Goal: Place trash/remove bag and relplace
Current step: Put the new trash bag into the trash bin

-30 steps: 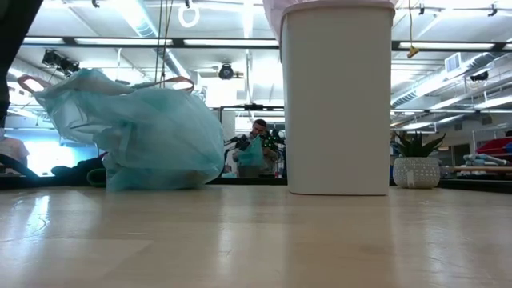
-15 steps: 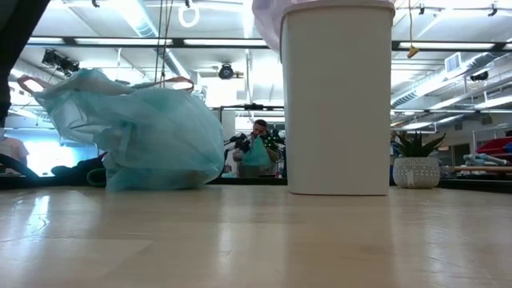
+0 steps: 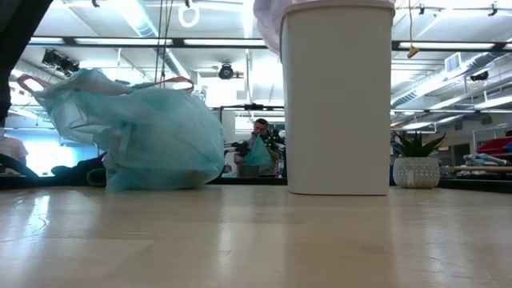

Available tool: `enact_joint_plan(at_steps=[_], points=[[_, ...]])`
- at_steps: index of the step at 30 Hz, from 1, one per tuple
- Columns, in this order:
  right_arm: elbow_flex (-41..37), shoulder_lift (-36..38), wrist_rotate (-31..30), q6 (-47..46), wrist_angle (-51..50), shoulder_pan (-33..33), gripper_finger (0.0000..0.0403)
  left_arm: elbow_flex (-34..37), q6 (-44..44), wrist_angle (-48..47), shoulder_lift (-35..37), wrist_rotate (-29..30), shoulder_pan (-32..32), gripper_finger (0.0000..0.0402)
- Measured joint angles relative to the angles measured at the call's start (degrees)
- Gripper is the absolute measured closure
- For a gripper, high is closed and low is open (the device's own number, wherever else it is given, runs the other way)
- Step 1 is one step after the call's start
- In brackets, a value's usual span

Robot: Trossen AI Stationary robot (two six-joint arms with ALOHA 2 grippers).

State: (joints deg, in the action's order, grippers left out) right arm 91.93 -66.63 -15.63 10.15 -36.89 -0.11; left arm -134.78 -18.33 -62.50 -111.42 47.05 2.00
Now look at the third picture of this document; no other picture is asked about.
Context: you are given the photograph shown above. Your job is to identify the yellow hanging cord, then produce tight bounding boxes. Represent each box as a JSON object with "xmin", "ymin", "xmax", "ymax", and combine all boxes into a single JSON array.
[{"xmin": 406, "ymin": 0, "xmax": 420, "ymax": 59}]

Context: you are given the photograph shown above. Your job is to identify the hanging black cables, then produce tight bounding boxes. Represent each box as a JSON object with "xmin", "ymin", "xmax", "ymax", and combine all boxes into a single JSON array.
[{"xmin": 154, "ymin": 0, "xmax": 175, "ymax": 87}]

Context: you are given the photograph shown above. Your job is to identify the pale blue cloth roll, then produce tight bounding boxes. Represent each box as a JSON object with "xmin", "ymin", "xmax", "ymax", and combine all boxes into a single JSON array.
[{"xmin": 463, "ymin": 153, "xmax": 512, "ymax": 167}]

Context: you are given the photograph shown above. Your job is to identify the succulent in white pot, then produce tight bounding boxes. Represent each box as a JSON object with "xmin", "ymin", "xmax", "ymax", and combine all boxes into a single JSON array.
[{"xmin": 392, "ymin": 131, "xmax": 447, "ymax": 190}]

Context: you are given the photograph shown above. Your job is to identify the wooden background table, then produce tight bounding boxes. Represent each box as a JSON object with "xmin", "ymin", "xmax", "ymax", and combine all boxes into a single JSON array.
[{"xmin": 439, "ymin": 165, "xmax": 512, "ymax": 174}]

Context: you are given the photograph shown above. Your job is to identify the black table edge rail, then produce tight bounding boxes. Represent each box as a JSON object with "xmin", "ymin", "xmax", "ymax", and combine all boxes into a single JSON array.
[{"xmin": 0, "ymin": 175, "xmax": 512, "ymax": 194}]

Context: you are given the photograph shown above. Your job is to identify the red storage bin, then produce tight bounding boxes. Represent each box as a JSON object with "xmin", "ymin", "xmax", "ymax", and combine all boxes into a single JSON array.
[{"xmin": 475, "ymin": 136, "xmax": 512, "ymax": 155}]

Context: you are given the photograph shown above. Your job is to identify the dark cloth heap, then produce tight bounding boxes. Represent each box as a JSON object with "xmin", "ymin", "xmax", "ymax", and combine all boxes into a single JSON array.
[{"xmin": 50, "ymin": 154, "xmax": 108, "ymax": 178}]

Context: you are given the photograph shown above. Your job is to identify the teal bag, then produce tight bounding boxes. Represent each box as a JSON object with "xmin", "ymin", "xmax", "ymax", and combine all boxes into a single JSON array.
[{"xmin": 242, "ymin": 134, "xmax": 274, "ymax": 168}]

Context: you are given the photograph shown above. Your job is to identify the white hanging ring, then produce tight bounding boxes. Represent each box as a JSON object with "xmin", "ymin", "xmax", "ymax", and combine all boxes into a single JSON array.
[{"xmin": 178, "ymin": 2, "xmax": 200, "ymax": 28}]

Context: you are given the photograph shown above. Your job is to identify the white plastic trash can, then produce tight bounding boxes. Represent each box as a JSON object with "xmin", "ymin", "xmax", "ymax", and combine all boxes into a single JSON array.
[{"xmin": 279, "ymin": 0, "xmax": 396, "ymax": 197}]

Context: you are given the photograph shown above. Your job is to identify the black ceiling fixture cluster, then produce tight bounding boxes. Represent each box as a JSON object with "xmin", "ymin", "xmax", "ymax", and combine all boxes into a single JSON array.
[{"xmin": 42, "ymin": 48, "xmax": 83, "ymax": 79}]

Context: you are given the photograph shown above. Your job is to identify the person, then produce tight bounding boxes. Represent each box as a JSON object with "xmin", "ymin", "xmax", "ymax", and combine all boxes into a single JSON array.
[{"xmin": 234, "ymin": 118, "xmax": 283, "ymax": 179}]

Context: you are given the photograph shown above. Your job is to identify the black round cord reel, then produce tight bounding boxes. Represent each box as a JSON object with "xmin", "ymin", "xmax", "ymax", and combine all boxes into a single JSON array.
[{"xmin": 218, "ymin": 62, "xmax": 235, "ymax": 80}]

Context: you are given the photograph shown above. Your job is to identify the light blue trash bag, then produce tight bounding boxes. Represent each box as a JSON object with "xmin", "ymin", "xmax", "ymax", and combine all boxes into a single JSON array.
[{"xmin": 18, "ymin": 67, "xmax": 226, "ymax": 192}]

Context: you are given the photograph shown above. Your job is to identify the green hose ring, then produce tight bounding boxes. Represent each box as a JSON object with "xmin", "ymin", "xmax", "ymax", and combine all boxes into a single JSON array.
[{"xmin": 86, "ymin": 167, "xmax": 108, "ymax": 188}]

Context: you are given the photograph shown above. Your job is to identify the white trash bag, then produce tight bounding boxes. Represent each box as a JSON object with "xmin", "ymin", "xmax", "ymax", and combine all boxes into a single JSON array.
[{"xmin": 252, "ymin": 0, "xmax": 305, "ymax": 55}]

